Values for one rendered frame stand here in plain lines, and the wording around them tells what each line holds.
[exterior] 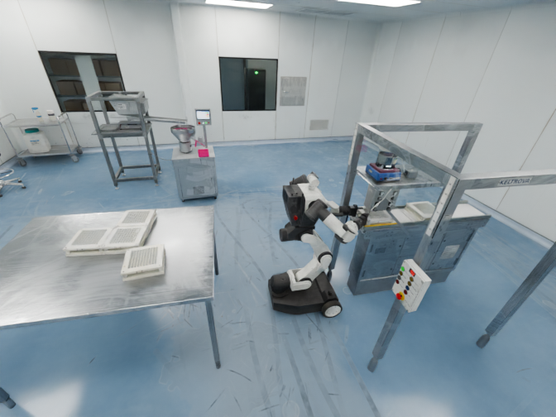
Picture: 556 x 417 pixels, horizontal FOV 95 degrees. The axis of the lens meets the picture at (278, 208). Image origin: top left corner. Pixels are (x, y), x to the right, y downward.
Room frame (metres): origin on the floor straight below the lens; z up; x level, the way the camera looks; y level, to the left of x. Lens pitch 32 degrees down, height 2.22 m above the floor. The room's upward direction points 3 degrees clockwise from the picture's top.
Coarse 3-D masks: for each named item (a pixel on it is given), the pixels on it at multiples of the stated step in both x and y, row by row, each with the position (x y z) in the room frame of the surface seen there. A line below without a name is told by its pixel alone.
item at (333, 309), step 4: (336, 300) 1.62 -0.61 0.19; (324, 304) 1.59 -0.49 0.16; (328, 304) 1.57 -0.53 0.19; (332, 304) 1.57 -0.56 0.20; (336, 304) 1.57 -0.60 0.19; (340, 304) 1.59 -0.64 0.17; (324, 308) 1.56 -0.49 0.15; (328, 308) 1.55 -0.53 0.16; (332, 308) 1.58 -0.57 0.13; (336, 308) 1.59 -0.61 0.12; (340, 308) 1.58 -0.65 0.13; (324, 312) 1.55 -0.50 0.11; (328, 312) 1.57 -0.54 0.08; (332, 312) 1.58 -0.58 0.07; (336, 312) 1.59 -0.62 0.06; (340, 312) 1.59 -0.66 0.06; (324, 316) 1.55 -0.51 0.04; (328, 316) 1.56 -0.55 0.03; (332, 316) 1.57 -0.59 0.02
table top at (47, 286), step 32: (32, 224) 1.65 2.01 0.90; (64, 224) 1.67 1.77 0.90; (96, 224) 1.70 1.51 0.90; (160, 224) 1.74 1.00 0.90; (192, 224) 1.77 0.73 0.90; (0, 256) 1.27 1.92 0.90; (32, 256) 1.29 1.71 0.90; (64, 256) 1.31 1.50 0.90; (96, 256) 1.32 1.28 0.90; (192, 256) 1.37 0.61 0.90; (0, 288) 1.01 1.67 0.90; (32, 288) 1.03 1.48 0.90; (64, 288) 1.04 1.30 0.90; (96, 288) 1.05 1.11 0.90; (128, 288) 1.07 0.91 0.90; (160, 288) 1.08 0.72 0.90; (192, 288) 1.09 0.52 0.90; (0, 320) 0.81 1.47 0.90; (32, 320) 0.82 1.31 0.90; (64, 320) 0.84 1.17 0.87
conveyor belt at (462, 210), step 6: (462, 204) 2.30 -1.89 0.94; (468, 204) 2.31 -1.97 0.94; (396, 210) 2.11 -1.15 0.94; (456, 210) 2.17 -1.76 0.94; (462, 210) 2.18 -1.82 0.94; (468, 210) 2.19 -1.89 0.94; (474, 210) 2.19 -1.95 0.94; (396, 216) 2.01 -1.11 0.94; (402, 216) 2.01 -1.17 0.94; (456, 216) 2.07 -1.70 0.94; (462, 216) 2.07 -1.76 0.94; (402, 222) 1.92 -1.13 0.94; (360, 228) 1.81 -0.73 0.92
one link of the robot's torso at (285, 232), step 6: (282, 228) 1.75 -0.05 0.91; (288, 228) 1.74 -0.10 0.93; (294, 228) 1.70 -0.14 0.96; (300, 228) 1.71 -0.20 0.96; (306, 228) 1.72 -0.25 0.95; (312, 228) 1.73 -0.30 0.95; (282, 234) 1.69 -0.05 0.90; (288, 234) 1.68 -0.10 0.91; (294, 234) 1.69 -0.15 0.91; (312, 234) 1.75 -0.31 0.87; (282, 240) 1.68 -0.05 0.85; (288, 240) 1.70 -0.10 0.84
